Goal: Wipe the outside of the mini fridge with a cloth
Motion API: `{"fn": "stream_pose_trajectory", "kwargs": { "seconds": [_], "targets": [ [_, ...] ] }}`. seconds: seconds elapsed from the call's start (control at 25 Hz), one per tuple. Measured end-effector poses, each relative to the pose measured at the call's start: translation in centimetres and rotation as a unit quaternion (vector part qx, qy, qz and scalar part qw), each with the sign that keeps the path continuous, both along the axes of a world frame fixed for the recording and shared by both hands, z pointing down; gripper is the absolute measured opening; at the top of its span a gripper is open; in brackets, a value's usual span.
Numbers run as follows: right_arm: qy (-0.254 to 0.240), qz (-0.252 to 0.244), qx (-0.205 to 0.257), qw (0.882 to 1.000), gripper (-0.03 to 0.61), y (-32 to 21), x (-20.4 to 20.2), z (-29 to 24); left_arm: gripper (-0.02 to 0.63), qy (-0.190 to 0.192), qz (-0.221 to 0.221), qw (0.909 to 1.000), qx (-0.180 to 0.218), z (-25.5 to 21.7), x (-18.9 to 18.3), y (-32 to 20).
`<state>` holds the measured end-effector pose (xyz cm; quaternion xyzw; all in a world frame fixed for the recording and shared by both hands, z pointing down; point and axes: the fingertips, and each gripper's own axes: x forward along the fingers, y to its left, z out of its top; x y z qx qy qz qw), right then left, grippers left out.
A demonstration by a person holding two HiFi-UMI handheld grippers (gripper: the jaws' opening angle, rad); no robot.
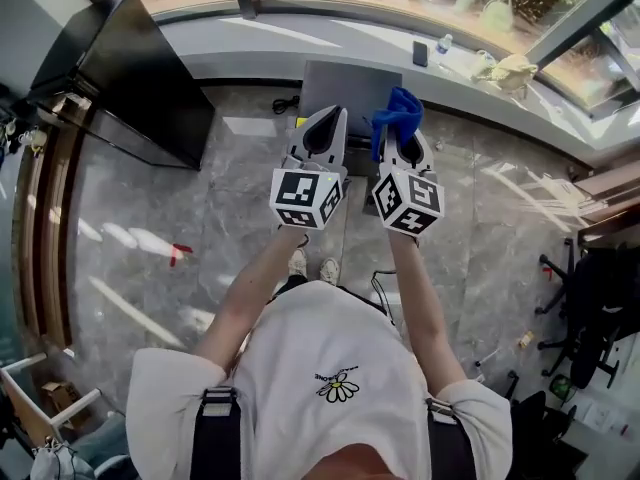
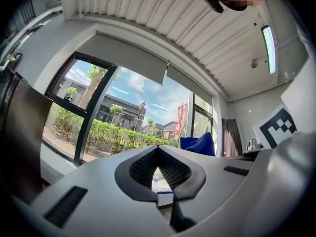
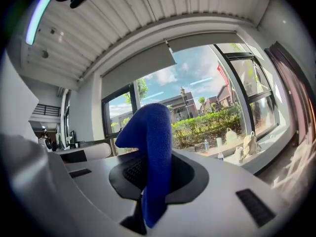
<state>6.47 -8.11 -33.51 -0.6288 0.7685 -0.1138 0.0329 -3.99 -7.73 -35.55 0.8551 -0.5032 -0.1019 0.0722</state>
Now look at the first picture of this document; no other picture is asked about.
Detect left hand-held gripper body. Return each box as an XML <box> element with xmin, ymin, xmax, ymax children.
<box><xmin>269</xmin><ymin>159</ymin><xmax>352</xmax><ymax>231</ymax></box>

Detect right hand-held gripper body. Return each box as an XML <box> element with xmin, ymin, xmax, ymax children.
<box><xmin>364</xmin><ymin>162</ymin><xmax>446</xmax><ymax>240</ymax></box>

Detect blue cleaning cloth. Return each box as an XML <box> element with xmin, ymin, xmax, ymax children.
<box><xmin>370</xmin><ymin>86</ymin><xmax>426</xmax><ymax>162</ymax></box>

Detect small black mini fridge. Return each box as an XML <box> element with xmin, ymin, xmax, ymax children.
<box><xmin>296</xmin><ymin>59</ymin><xmax>404</xmax><ymax>178</ymax></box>

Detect person's right forearm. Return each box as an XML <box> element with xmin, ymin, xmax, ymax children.
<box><xmin>388</xmin><ymin>232</ymin><xmax>469</xmax><ymax>400</ymax></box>

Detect person's left forearm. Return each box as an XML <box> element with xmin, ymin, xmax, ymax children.
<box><xmin>192</xmin><ymin>225</ymin><xmax>309</xmax><ymax>375</ymax></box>

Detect tall black fridge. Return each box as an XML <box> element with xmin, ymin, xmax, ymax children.
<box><xmin>27</xmin><ymin>0</ymin><xmax>217</xmax><ymax>172</ymax></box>

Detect person's left cream shoe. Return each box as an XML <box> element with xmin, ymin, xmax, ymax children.
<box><xmin>288</xmin><ymin>247</ymin><xmax>308</xmax><ymax>280</ymax></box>

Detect person's cream shoe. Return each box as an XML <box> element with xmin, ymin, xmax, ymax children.
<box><xmin>318</xmin><ymin>256</ymin><xmax>342</xmax><ymax>287</ymax></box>
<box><xmin>288</xmin><ymin>247</ymin><xmax>308</xmax><ymax>280</ymax></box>

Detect person's right cream shoe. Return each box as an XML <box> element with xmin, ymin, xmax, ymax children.
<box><xmin>318</xmin><ymin>256</ymin><xmax>342</xmax><ymax>287</ymax></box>

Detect grey window ledge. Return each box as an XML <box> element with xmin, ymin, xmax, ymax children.
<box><xmin>159</xmin><ymin>15</ymin><xmax>601</xmax><ymax>170</ymax></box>

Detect white jug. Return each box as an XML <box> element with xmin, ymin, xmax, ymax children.
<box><xmin>469</xmin><ymin>49</ymin><xmax>497</xmax><ymax>77</ymax></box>

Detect clear plastic water bottle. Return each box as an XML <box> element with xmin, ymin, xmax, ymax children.
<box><xmin>433</xmin><ymin>32</ymin><xmax>454</xmax><ymax>67</ymax></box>

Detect black trousers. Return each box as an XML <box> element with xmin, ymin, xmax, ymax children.
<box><xmin>272</xmin><ymin>273</ymin><xmax>392</xmax><ymax>320</ymax></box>

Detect cream fabric bag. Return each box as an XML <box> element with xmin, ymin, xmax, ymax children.
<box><xmin>477</xmin><ymin>53</ymin><xmax>539</xmax><ymax>95</ymax></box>

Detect white flower print t-shirt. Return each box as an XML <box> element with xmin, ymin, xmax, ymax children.
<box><xmin>124</xmin><ymin>280</ymin><xmax>514</xmax><ymax>480</ymax></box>

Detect brown wooden panel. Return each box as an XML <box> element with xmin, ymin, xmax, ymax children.
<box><xmin>572</xmin><ymin>165</ymin><xmax>640</xmax><ymax>248</ymax></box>

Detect black office chair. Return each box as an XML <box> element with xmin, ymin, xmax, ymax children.
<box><xmin>534</xmin><ymin>240</ymin><xmax>640</xmax><ymax>390</ymax></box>

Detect small green box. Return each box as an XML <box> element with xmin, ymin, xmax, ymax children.
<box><xmin>549</xmin><ymin>373</ymin><xmax>574</xmax><ymax>400</ymax></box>

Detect curved wooden bench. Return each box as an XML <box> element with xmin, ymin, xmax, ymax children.
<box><xmin>12</xmin><ymin>117</ymin><xmax>87</xmax><ymax>350</ymax></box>

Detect cream ceramic mug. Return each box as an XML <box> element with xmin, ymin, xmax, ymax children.
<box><xmin>17</xmin><ymin>126</ymin><xmax>49</xmax><ymax>157</ymax></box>

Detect cardboard box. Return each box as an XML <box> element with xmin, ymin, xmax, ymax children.
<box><xmin>40</xmin><ymin>380</ymin><xmax>84</xmax><ymax>430</ymax></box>

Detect white mesh bag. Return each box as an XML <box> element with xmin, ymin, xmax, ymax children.
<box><xmin>29</xmin><ymin>437</ymin><xmax>97</xmax><ymax>480</ymax></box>

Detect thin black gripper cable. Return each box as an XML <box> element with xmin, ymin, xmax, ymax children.
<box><xmin>369</xmin><ymin>267</ymin><xmax>398</xmax><ymax>326</ymax></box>

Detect black harness strap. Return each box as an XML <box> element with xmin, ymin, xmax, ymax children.
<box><xmin>424</xmin><ymin>396</ymin><xmax>477</xmax><ymax>480</ymax></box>
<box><xmin>189</xmin><ymin>386</ymin><xmax>244</xmax><ymax>480</ymax></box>

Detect white metal frame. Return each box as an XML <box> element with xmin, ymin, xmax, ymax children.
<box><xmin>0</xmin><ymin>351</ymin><xmax>102</xmax><ymax>445</ymax></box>

